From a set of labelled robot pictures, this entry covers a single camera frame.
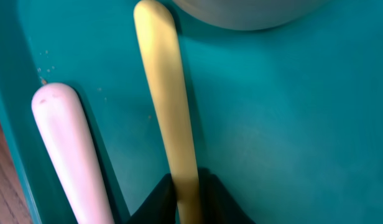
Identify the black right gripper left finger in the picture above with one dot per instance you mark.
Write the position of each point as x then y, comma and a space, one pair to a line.
159, 207

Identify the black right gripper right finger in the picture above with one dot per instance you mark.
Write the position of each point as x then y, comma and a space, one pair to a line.
218, 206

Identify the white plastic fork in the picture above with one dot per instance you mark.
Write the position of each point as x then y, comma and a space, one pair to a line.
63, 127

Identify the yellow plastic spoon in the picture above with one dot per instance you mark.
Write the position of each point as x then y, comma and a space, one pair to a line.
160, 52

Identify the grey bowl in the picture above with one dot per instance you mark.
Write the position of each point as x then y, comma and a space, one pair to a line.
248, 14

